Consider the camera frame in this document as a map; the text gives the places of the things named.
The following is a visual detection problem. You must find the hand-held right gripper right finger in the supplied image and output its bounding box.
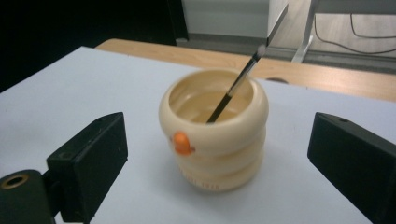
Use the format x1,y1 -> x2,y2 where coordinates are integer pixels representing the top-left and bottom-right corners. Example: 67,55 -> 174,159
306,111 -> 396,224

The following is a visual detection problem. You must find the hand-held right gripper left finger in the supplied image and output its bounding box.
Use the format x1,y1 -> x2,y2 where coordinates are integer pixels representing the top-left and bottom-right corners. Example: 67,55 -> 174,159
46,111 -> 129,224

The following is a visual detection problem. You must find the cream ribbed cup orange knob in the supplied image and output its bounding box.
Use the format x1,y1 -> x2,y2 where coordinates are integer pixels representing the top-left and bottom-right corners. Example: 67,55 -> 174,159
158,68 -> 270,193

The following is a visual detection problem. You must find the thin black brush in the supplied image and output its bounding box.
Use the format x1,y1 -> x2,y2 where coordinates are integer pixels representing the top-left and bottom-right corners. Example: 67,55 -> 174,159
205,44 -> 268,125

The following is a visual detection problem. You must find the white table board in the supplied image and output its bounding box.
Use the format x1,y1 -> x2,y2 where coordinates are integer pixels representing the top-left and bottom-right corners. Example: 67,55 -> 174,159
0,46 -> 396,224

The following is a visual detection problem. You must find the grey cabinet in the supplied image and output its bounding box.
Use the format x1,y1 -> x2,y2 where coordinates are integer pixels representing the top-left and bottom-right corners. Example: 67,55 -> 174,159
180,0 -> 290,49

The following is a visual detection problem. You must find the tangle of black cables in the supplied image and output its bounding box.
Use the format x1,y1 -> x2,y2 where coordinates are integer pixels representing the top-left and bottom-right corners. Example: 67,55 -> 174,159
313,12 -> 396,56

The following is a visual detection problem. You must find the white metal desk frame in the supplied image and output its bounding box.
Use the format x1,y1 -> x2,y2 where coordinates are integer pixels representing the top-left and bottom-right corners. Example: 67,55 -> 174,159
290,0 -> 396,64

